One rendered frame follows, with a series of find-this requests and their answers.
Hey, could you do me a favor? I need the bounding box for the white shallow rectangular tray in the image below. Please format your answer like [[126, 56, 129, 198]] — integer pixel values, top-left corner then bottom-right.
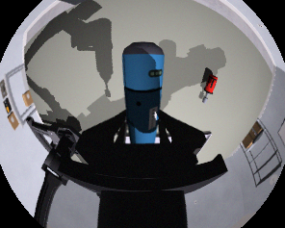
[[126, 132, 212, 146]]

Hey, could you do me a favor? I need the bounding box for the dark blue electric nut driver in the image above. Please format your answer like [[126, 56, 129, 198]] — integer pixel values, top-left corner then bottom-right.
[[122, 41, 165, 143]]

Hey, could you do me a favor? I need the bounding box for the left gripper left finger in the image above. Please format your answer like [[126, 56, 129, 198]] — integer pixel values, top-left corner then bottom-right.
[[79, 110, 127, 142]]

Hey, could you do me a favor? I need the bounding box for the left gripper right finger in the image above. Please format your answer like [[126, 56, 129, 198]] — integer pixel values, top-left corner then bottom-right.
[[158, 110, 207, 156]]

